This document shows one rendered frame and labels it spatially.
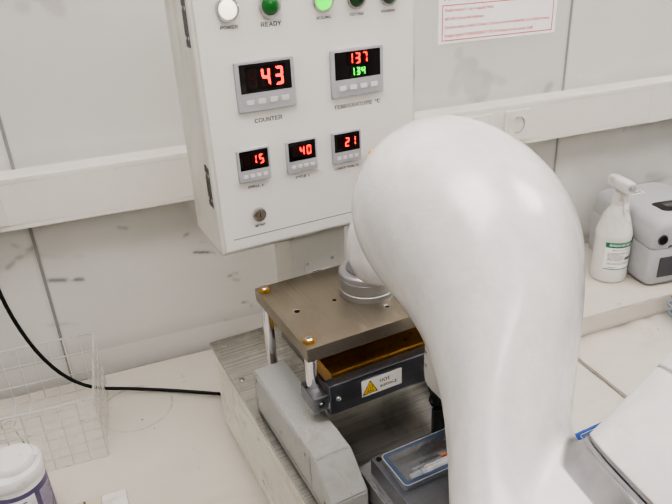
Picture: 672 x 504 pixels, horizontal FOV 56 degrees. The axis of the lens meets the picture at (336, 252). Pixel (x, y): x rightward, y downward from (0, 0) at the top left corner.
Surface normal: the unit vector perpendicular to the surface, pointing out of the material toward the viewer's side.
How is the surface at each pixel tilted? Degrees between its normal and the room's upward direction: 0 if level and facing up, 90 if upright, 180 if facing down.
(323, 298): 0
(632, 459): 45
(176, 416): 0
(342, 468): 41
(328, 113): 90
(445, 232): 57
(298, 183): 90
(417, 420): 0
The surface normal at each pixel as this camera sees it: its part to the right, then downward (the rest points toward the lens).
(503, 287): -0.12, -0.31
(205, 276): 0.36, 0.39
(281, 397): -0.05, -0.90
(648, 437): -0.74, -0.62
